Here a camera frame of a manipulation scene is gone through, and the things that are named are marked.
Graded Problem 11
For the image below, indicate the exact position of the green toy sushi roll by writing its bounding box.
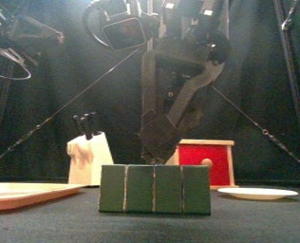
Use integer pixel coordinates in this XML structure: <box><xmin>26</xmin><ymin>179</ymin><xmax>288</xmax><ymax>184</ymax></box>
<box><xmin>98</xmin><ymin>163</ymin><xmax>213</xmax><ymax>216</ymax></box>

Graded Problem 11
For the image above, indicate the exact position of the red wooden toy box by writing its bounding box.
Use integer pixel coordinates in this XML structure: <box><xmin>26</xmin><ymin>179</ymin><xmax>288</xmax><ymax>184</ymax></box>
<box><xmin>167</xmin><ymin>138</ymin><xmax>239</xmax><ymax>191</ymax></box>

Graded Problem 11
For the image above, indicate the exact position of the wooden knife block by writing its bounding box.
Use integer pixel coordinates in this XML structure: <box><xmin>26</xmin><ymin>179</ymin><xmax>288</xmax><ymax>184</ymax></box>
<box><xmin>66</xmin><ymin>131</ymin><xmax>115</xmax><ymax>187</ymax></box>

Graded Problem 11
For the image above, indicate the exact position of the white round plate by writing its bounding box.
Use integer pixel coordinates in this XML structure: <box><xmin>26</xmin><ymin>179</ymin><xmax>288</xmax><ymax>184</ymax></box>
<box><xmin>216</xmin><ymin>187</ymin><xmax>300</xmax><ymax>201</ymax></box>

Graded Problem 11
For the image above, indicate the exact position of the right wrist camera black cable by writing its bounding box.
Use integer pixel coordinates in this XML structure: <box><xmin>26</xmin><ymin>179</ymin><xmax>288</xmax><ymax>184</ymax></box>
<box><xmin>82</xmin><ymin>0</ymin><xmax>116</xmax><ymax>49</ymax></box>

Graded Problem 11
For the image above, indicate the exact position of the black-handled toy knife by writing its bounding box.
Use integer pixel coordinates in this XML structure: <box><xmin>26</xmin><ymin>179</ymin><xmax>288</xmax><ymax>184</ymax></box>
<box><xmin>88</xmin><ymin>111</ymin><xmax>104</xmax><ymax>135</ymax></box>
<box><xmin>81</xmin><ymin>113</ymin><xmax>94</xmax><ymax>140</ymax></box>
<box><xmin>73</xmin><ymin>114</ymin><xmax>86</xmax><ymax>137</ymax></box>

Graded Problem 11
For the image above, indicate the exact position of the thin diagonal brace wire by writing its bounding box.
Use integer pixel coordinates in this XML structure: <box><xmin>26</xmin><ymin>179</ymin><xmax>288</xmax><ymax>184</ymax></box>
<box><xmin>212</xmin><ymin>84</ymin><xmax>300</xmax><ymax>173</ymax></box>
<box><xmin>0</xmin><ymin>47</ymin><xmax>144</xmax><ymax>168</ymax></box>

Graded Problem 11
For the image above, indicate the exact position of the right arm's wrist camera box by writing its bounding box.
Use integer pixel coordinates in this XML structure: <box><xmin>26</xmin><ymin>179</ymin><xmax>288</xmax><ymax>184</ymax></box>
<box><xmin>101</xmin><ymin>16</ymin><xmax>149</xmax><ymax>52</ymax></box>

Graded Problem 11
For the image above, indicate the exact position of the black frame post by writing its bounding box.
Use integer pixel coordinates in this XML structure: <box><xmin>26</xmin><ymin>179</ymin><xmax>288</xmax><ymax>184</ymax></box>
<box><xmin>274</xmin><ymin>0</ymin><xmax>300</xmax><ymax>159</ymax></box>

